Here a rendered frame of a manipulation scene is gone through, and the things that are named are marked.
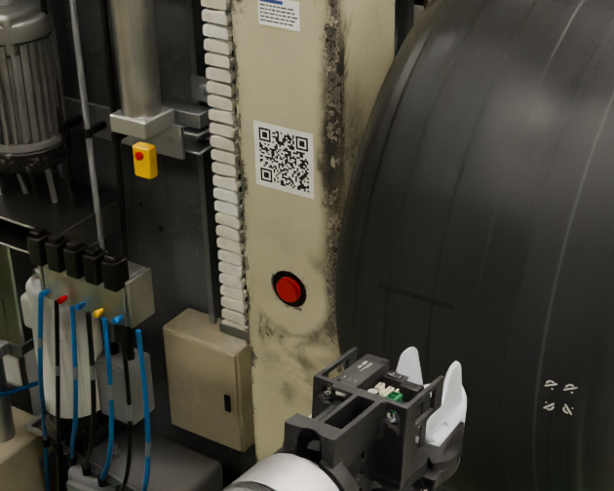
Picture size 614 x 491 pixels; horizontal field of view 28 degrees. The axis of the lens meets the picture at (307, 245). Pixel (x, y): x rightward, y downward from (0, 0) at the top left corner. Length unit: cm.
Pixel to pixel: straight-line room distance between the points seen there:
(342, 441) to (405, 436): 6
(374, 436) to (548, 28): 40
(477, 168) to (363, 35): 31
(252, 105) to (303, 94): 7
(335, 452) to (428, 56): 42
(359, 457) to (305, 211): 55
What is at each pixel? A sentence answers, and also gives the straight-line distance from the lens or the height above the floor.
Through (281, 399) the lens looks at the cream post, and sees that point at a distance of 146.
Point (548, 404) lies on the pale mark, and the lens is 100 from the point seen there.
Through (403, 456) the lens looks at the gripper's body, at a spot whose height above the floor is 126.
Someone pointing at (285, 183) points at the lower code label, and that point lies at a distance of 131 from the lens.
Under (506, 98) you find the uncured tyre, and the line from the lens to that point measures 100.
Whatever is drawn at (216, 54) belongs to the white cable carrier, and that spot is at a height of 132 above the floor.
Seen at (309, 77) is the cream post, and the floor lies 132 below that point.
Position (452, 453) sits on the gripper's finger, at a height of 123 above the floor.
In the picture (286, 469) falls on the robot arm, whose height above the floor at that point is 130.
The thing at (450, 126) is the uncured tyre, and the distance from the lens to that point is 101.
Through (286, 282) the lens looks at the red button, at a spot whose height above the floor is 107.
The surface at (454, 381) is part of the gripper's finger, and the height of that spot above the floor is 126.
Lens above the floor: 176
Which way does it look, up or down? 29 degrees down
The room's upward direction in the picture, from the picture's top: 2 degrees counter-clockwise
